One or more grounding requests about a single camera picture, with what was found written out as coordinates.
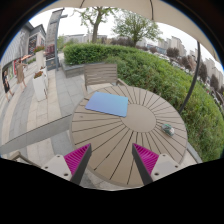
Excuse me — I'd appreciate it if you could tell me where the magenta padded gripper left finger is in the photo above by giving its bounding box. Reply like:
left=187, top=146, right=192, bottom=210
left=42, top=144, right=92, bottom=185

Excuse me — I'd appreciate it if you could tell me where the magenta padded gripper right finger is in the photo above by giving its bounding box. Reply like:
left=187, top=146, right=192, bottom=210
left=132, top=143, right=181, bottom=185

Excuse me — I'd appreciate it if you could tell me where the green and white computer mouse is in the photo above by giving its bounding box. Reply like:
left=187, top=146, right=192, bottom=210
left=162, top=124, right=175, bottom=136

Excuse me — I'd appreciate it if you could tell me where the round slatted beige table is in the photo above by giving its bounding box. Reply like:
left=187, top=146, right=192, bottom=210
left=70, top=86, right=188, bottom=187

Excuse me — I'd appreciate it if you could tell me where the trimmed green hedge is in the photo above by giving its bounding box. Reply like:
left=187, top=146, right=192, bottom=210
left=63, top=44, right=224, bottom=162

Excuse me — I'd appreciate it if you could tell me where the beige slatted patio chair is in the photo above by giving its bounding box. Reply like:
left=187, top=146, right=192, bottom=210
left=82, top=63, right=126, bottom=95

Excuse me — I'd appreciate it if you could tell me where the white planter with red flowers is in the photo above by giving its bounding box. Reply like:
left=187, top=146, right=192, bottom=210
left=33, top=71, right=47, bottom=101

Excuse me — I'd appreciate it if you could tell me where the person in tan dress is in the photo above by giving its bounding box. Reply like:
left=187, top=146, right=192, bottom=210
left=16, top=60, right=28, bottom=92

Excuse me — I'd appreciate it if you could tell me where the person in black clothes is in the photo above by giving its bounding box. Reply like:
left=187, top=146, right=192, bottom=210
left=3, top=71, right=14, bottom=102

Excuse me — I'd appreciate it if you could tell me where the far white flower planter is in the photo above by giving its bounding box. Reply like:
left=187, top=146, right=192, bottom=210
left=34, top=45, right=45, bottom=69

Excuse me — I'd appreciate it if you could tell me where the dark curved umbrella pole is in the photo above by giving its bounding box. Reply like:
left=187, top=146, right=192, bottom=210
left=178, top=40, right=201, bottom=114

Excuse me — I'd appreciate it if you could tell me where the tall grey sign pylon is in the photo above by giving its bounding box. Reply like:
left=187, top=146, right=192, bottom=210
left=45, top=9, right=66, bottom=71

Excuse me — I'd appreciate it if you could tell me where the large tree behind hedge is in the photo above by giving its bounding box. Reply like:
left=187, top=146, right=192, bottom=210
left=112, top=10, right=161, bottom=46

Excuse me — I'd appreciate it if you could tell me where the cream patio umbrella canopy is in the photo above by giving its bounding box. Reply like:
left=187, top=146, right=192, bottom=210
left=37, top=0, right=223, bottom=65

